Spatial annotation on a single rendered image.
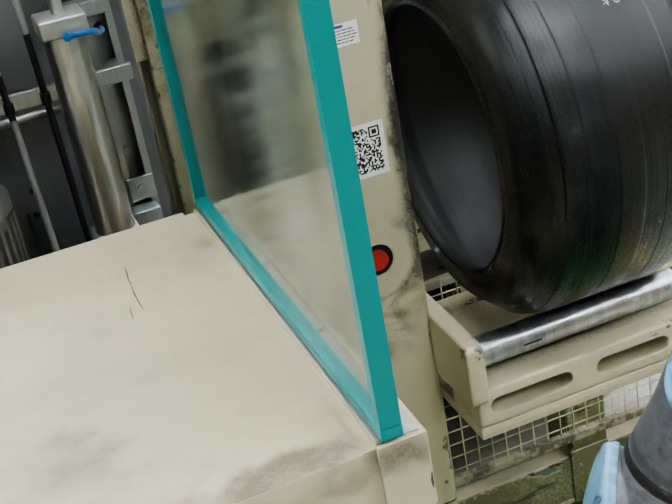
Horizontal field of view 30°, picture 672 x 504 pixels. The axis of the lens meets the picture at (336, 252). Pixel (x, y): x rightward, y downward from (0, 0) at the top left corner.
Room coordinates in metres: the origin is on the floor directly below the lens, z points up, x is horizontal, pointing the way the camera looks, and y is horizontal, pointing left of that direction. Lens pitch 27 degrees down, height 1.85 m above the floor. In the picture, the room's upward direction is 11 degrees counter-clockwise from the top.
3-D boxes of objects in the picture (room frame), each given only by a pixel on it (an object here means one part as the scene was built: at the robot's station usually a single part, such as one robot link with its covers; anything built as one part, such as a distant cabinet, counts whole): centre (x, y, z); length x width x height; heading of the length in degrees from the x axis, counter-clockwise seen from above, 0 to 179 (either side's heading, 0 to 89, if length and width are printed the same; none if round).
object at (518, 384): (1.53, -0.31, 0.84); 0.36 x 0.09 x 0.06; 107
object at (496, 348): (1.54, -0.32, 0.90); 0.35 x 0.05 x 0.05; 107
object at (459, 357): (1.62, -0.10, 0.90); 0.40 x 0.03 x 0.10; 17
